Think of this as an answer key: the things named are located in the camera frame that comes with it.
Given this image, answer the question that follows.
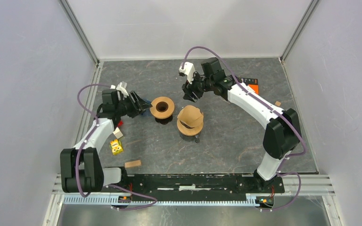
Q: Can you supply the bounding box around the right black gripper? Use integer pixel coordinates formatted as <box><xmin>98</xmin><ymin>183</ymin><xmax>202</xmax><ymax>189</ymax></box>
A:
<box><xmin>181</xmin><ymin>71</ymin><xmax>214</xmax><ymax>103</ymax></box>

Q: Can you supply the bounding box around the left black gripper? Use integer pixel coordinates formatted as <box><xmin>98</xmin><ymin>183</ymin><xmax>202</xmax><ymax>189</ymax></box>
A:
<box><xmin>115</xmin><ymin>90</ymin><xmax>152</xmax><ymax>119</ymax></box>

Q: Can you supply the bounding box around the small blue ribbed dripper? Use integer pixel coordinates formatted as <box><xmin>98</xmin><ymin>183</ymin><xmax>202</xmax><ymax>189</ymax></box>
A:
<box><xmin>141</xmin><ymin>99</ymin><xmax>152</xmax><ymax>117</ymax></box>

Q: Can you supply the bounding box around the brown paper coffee filter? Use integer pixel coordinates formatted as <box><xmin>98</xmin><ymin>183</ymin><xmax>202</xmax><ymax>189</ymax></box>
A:
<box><xmin>177</xmin><ymin>105</ymin><xmax>204</xmax><ymax>127</ymax></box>

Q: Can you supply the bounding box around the wooden ring dripper holder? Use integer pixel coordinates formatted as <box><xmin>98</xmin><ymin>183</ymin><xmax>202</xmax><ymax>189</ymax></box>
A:
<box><xmin>177</xmin><ymin>120</ymin><xmax>204</xmax><ymax>137</ymax></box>

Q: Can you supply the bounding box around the clear glass coffee server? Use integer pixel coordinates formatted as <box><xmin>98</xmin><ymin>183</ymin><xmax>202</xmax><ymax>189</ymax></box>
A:
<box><xmin>180</xmin><ymin>133</ymin><xmax>201</xmax><ymax>143</ymax></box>

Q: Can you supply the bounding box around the orange black coffee filter box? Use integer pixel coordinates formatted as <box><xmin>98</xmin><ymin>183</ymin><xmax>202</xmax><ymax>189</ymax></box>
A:
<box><xmin>238</xmin><ymin>77</ymin><xmax>259</xmax><ymax>95</ymax></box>

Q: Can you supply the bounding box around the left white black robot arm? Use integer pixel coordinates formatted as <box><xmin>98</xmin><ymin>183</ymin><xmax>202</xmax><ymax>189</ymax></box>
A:
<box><xmin>60</xmin><ymin>89</ymin><xmax>152</xmax><ymax>195</ymax></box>

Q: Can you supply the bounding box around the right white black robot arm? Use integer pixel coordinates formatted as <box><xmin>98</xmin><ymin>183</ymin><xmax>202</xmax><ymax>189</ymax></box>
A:
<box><xmin>179</xmin><ymin>57</ymin><xmax>301</xmax><ymax>192</ymax></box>

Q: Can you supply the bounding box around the beige wooden cube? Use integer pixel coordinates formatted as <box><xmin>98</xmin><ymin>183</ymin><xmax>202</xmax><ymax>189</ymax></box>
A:
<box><xmin>113</xmin><ymin>127</ymin><xmax>123</xmax><ymax>139</ymax></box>

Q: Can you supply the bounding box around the yellow small juice box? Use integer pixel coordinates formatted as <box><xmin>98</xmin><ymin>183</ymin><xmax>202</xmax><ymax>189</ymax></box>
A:
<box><xmin>110</xmin><ymin>139</ymin><xmax>123</xmax><ymax>155</ymax></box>

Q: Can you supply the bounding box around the small wooden block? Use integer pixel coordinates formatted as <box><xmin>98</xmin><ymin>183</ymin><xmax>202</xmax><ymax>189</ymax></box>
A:
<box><xmin>124</xmin><ymin>160</ymin><xmax>142</xmax><ymax>168</ymax></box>

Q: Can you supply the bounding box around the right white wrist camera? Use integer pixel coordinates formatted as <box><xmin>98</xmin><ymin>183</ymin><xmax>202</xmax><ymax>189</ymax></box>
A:
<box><xmin>179</xmin><ymin>62</ymin><xmax>196</xmax><ymax>84</ymax></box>

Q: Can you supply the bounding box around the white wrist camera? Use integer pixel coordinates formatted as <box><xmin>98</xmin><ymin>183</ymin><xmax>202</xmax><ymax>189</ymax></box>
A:
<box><xmin>179</xmin><ymin>62</ymin><xmax>196</xmax><ymax>84</ymax></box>
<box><xmin>110</xmin><ymin>81</ymin><xmax>129</xmax><ymax>97</ymax></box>

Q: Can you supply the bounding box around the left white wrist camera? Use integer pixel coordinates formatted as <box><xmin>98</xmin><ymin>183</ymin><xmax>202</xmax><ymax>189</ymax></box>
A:
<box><xmin>110</xmin><ymin>81</ymin><xmax>129</xmax><ymax>97</ymax></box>

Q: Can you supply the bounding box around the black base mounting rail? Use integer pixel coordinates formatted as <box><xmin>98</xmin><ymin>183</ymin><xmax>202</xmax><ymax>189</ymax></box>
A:
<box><xmin>117</xmin><ymin>173</ymin><xmax>285</xmax><ymax>202</ymax></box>

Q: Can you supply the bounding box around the white toothed cable tray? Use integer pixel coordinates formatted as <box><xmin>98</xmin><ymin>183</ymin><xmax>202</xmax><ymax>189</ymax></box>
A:
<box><xmin>63</xmin><ymin>194</ymin><xmax>258</xmax><ymax>207</ymax></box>

